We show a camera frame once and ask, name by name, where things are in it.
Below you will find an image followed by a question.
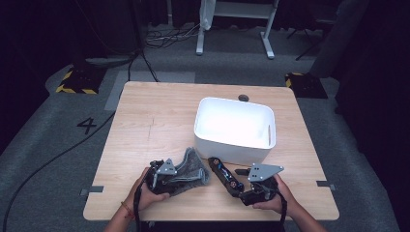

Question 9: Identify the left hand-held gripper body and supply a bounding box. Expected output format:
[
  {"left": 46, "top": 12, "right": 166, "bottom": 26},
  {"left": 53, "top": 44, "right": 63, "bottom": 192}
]
[{"left": 144, "top": 158, "right": 178, "bottom": 196}]

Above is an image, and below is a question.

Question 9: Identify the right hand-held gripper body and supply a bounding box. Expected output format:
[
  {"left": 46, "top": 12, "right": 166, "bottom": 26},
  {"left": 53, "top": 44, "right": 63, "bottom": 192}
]
[{"left": 208, "top": 157, "right": 285, "bottom": 207}]

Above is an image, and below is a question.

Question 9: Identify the grey fuzzy cloth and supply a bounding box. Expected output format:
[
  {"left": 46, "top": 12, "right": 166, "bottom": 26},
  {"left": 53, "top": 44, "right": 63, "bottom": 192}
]
[{"left": 166, "top": 146, "right": 211, "bottom": 197}]

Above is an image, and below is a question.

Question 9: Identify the white plastic bin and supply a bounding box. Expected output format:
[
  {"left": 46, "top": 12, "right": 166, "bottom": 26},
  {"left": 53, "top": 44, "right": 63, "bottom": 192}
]
[{"left": 193, "top": 97, "right": 278, "bottom": 167}]

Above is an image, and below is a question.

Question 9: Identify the person's left hand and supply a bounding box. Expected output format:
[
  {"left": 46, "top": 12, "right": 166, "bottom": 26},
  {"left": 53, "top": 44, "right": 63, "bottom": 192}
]
[{"left": 127, "top": 166, "right": 171, "bottom": 213}]

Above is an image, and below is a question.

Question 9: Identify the person's right hand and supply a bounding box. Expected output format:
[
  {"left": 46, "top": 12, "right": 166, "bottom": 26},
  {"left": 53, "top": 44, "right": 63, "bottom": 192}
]
[{"left": 252, "top": 174, "right": 297, "bottom": 218}]

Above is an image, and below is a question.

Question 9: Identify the grey tape strip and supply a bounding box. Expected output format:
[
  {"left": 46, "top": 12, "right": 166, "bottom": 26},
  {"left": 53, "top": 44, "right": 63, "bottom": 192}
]
[
  {"left": 315, "top": 180, "right": 337, "bottom": 191},
  {"left": 79, "top": 185, "right": 105, "bottom": 197}
]

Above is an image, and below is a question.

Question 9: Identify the black tripod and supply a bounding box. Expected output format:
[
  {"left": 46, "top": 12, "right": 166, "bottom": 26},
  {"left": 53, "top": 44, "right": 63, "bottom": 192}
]
[{"left": 286, "top": 17, "right": 334, "bottom": 62}]

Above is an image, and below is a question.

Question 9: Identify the grey curtain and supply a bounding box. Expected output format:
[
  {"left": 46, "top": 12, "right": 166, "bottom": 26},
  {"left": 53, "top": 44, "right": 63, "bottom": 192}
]
[{"left": 308, "top": 0, "right": 370, "bottom": 78}]

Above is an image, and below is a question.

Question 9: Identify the white hanging bag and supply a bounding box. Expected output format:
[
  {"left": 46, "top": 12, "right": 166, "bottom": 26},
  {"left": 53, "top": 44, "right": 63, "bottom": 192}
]
[{"left": 199, "top": 0, "right": 217, "bottom": 32}]

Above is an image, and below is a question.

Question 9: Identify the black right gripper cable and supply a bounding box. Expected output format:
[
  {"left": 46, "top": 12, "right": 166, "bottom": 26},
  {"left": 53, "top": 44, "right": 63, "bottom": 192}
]
[{"left": 270, "top": 188, "right": 288, "bottom": 232}]

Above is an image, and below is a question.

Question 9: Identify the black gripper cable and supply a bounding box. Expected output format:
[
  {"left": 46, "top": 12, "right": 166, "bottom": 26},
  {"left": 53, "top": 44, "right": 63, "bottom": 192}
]
[
  {"left": 270, "top": 188, "right": 288, "bottom": 232},
  {"left": 132, "top": 184, "right": 143, "bottom": 232}
]

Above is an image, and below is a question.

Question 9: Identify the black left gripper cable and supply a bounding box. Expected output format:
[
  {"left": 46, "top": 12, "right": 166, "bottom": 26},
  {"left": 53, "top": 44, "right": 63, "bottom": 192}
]
[{"left": 132, "top": 184, "right": 143, "bottom": 232}]

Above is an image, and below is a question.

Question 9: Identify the orange bracelet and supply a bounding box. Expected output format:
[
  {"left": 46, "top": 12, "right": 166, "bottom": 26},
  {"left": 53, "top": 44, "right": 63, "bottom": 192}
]
[{"left": 120, "top": 200, "right": 135, "bottom": 220}]

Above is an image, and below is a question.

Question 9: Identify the black yellow striped base plate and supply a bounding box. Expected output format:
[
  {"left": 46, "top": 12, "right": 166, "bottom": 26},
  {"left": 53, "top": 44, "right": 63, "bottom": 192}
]
[
  {"left": 284, "top": 72, "right": 329, "bottom": 100},
  {"left": 55, "top": 64, "right": 107, "bottom": 96}
]

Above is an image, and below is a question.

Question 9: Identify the long black floor cable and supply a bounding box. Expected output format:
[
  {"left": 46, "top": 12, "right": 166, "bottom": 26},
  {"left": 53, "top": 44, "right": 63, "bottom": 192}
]
[{"left": 1, "top": 47, "right": 161, "bottom": 232}]

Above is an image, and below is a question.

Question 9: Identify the bundle of floor cables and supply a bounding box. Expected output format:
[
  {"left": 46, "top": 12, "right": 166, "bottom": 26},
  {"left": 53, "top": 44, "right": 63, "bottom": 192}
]
[{"left": 144, "top": 22, "right": 201, "bottom": 50}]

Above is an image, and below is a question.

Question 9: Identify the white desk frame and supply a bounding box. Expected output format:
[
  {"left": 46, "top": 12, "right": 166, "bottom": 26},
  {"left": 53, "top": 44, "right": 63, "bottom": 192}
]
[{"left": 195, "top": 0, "right": 280, "bottom": 60}]

